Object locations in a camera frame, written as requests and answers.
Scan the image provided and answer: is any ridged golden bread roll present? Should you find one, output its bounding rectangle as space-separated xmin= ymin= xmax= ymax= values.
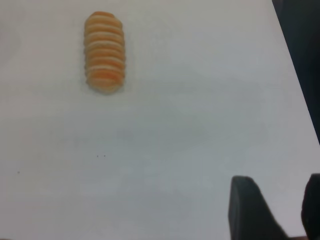
xmin=83 ymin=11 xmax=126 ymax=96

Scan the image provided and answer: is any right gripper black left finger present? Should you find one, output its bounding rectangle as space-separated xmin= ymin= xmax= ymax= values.
xmin=227 ymin=175 xmax=291 ymax=240

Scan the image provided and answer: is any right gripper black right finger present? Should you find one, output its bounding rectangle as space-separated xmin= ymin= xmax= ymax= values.
xmin=301 ymin=173 xmax=320 ymax=240

